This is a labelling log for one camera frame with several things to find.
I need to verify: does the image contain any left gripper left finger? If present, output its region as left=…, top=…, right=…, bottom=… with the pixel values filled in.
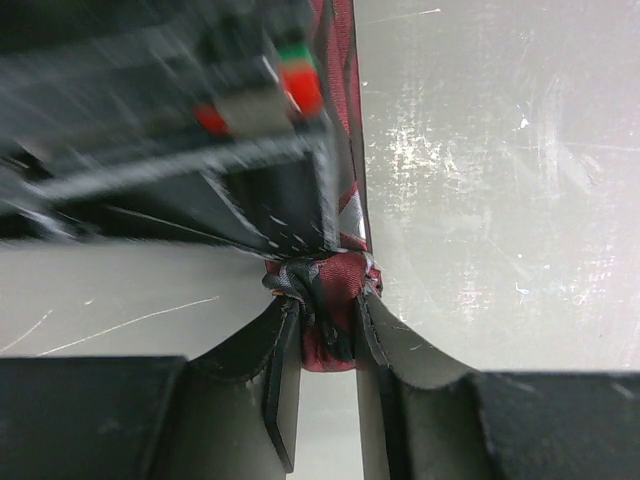
left=1, top=297, right=301, bottom=479

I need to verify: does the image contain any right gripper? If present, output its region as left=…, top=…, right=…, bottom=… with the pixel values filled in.
left=1, top=1, right=333, bottom=200

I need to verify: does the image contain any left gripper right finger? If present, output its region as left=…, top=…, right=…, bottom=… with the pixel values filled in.
left=355, top=293, right=639, bottom=479

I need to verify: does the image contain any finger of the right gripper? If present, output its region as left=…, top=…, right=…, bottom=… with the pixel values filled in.
left=89, top=149, right=339, bottom=259

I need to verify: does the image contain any dark red patterned tie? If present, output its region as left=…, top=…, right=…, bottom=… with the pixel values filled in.
left=263, top=1, right=382, bottom=372

